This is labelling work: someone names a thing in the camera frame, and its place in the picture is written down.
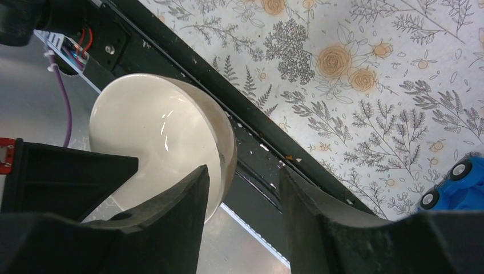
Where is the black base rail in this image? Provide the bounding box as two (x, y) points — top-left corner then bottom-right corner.
(34, 0), (375, 265)

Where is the floral tablecloth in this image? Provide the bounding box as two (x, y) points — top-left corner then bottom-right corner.
(143, 1), (483, 220)

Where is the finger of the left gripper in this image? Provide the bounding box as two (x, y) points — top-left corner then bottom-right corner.
(1, 138), (139, 221)

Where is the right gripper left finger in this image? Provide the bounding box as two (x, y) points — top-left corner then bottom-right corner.
(1, 166), (209, 273)

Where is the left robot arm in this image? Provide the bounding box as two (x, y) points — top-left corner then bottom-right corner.
(1, 1), (139, 221)

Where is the beige ribbed ceramic bowl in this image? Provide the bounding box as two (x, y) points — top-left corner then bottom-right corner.
(89, 73), (237, 219)

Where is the blue toy car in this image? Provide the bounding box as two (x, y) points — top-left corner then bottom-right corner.
(418, 156), (483, 211)

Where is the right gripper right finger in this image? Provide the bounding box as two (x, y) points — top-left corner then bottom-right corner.
(279, 168), (483, 273)

